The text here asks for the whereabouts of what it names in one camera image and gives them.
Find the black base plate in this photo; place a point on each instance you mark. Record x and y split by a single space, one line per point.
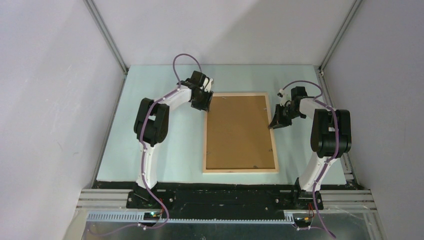
221 201

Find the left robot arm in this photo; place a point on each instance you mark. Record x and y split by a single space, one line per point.
152 121

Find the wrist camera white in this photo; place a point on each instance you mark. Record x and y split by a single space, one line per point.
285 98
207 84

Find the brown backing board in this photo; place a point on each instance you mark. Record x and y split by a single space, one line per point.
238 132

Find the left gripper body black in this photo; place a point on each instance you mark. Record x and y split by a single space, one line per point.
202 101

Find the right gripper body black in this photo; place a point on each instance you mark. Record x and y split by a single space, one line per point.
293 114

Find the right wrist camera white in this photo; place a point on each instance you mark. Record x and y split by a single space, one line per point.
285 98

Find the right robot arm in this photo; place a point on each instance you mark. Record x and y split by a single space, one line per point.
330 136

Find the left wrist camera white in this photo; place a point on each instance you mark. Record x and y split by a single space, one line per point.
207 84

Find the white cable duct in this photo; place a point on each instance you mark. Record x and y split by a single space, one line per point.
147 217

